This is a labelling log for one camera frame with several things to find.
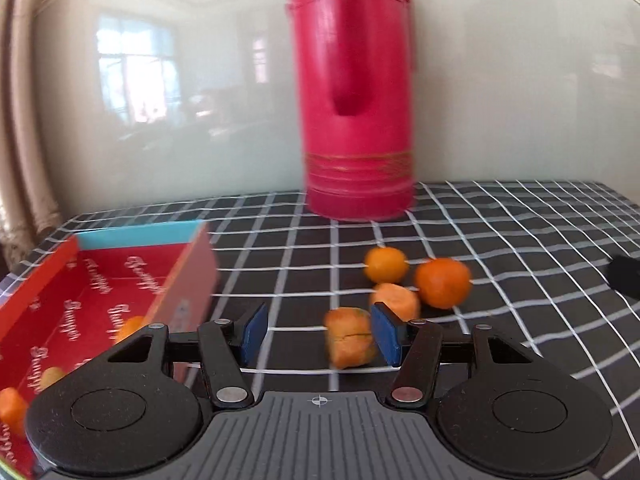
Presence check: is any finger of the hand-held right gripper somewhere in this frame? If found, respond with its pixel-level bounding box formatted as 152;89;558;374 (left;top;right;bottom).
605;255;640;293

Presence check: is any black checkered tablecloth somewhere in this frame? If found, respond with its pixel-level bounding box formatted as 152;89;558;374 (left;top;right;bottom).
0;180;640;480

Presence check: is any small orange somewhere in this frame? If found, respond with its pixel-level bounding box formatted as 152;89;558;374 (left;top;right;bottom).
40;366;68;391
363;246;409;283
116;316;148;343
414;257;472;310

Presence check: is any brownish orange fruit chunk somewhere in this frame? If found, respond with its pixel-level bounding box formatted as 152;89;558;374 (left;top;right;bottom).
324;307;377;368

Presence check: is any colourful cardboard box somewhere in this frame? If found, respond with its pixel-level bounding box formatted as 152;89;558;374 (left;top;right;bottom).
0;220;218;478

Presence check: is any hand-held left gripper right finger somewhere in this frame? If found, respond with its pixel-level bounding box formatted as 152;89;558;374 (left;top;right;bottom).
371;302;546;409

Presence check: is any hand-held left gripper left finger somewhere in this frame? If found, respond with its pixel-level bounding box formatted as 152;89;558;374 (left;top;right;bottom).
95;302;271;409

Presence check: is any red metal thermos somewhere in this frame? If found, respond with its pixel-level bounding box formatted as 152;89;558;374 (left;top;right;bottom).
286;0;418;222

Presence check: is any beige lace curtain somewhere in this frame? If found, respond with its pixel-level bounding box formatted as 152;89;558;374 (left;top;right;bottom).
0;0;63;261

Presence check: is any orange mandarin middle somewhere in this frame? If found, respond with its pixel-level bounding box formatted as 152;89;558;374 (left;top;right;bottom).
370;283;421;320

